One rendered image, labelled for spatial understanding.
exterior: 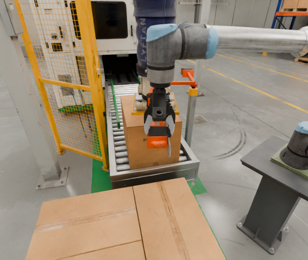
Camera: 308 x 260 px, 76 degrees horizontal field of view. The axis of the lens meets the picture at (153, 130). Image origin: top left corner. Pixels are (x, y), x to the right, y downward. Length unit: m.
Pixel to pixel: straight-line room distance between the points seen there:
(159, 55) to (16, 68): 1.50
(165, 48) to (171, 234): 0.99
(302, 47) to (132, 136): 1.02
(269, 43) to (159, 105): 0.51
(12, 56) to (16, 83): 0.22
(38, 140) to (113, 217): 1.20
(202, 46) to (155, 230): 1.00
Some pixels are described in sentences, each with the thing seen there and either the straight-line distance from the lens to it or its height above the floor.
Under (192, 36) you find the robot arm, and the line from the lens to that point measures 0.64.
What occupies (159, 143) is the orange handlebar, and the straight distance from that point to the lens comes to 0.70.
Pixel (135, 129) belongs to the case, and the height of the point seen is 0.92.
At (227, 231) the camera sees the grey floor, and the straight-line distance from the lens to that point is 2.00.
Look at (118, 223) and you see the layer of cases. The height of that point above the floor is 0.54.
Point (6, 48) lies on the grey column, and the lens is 1.94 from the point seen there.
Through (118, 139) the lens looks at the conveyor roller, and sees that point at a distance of 1.98.
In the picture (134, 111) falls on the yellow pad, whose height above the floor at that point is 1.11.
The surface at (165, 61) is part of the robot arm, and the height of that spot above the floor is 1.49.
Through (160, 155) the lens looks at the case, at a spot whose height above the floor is 0.66.
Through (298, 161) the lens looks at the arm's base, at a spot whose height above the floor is 0.83.
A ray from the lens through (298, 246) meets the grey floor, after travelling 2.18.
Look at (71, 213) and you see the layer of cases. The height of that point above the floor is 0.54.
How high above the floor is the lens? 1.62
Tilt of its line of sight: 31 degrees down
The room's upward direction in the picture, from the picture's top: straight up
